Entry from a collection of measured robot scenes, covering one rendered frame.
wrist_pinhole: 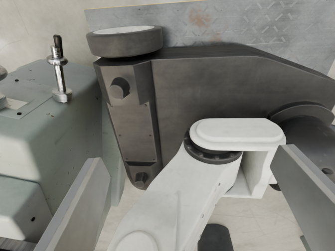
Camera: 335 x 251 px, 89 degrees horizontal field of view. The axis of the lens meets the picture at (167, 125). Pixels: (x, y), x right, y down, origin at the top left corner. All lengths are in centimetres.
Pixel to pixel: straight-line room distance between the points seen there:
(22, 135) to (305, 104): 75
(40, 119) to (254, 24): 71
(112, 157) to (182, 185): 97
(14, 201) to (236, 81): 70
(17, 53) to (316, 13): 144
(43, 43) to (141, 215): 117
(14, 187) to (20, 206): 7
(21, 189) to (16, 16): 95
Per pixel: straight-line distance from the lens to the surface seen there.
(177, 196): 33
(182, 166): 38
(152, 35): 46
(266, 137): 41
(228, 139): 39
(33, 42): 134
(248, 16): 63
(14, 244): 78
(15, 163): 68
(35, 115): 67
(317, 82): 57
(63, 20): 120
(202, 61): 46
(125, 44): 44
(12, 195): 70
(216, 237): 232
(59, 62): 64
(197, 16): 61
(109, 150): 124
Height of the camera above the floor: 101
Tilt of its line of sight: 54 degrees down
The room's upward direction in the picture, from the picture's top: 171 degrees counter-clockwise
